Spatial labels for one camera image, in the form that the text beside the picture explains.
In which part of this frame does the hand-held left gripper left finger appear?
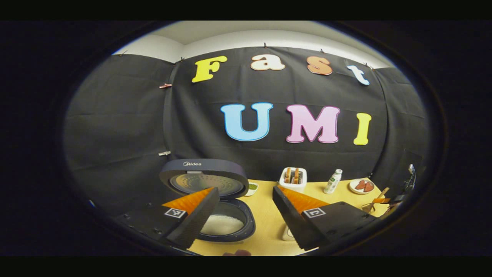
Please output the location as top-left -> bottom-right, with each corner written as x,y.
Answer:
111,187 -> 220,250

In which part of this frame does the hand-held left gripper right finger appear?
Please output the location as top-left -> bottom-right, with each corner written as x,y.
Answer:
272,185 -> 379,251

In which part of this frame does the wooden spoon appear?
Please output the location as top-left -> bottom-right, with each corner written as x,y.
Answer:
367,187 -> 390,212

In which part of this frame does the white rice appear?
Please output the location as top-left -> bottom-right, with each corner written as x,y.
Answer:
201,214 -> 245,236

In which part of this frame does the dark rice cooker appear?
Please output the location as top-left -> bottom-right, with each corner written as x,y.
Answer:
159,159 -> 256,243

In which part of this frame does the clear plastic container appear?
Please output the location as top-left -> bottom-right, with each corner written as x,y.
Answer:
281,224 -> 297,242

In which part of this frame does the white toaster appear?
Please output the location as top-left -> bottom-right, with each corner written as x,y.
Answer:
279,167 -> 308,193

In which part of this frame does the white round plate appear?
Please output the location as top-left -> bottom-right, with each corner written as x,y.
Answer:
349,179 -> 375,195

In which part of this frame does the white green-label drink bottle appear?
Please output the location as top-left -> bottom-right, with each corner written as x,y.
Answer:
323,169 -> 343,194

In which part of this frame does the black backdrop cloth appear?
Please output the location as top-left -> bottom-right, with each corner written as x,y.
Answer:
63,46 -> 431,216

